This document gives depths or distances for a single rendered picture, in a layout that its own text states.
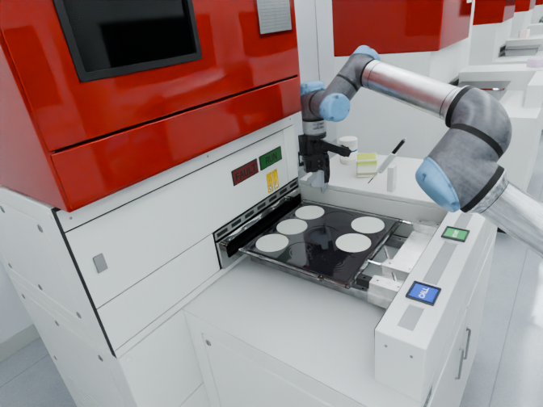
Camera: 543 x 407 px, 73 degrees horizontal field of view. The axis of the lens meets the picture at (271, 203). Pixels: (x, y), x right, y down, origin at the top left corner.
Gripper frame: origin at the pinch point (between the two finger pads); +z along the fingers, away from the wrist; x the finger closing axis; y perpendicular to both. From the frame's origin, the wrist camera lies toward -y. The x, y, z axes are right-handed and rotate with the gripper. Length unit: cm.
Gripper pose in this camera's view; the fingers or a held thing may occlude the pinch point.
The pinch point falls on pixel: (324, 189)
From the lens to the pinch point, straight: 126.9
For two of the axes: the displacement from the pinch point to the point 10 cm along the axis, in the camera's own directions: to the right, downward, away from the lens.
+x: 2.6, 3.9, -8.8
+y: -9.6, 2.1, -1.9
